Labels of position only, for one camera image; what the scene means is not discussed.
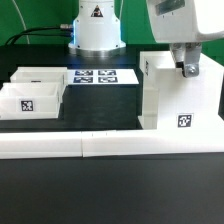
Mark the white marker sheet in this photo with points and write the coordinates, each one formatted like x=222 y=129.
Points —
x=101 y=77

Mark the white drawer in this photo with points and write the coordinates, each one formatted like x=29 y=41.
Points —
x=36 y=100
x=41 y=74

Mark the white front drawer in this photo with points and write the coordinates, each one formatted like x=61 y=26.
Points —
x=36 y=100

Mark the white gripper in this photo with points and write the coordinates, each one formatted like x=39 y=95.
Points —
x=182 y=21

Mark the white L-shaped fence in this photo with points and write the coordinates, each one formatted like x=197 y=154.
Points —
x=108 y=143

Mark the white drawer cabinet box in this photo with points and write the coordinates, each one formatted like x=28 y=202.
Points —
x=171 y=101

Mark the white rear drawer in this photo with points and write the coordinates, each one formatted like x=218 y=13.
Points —
x=41 y=74

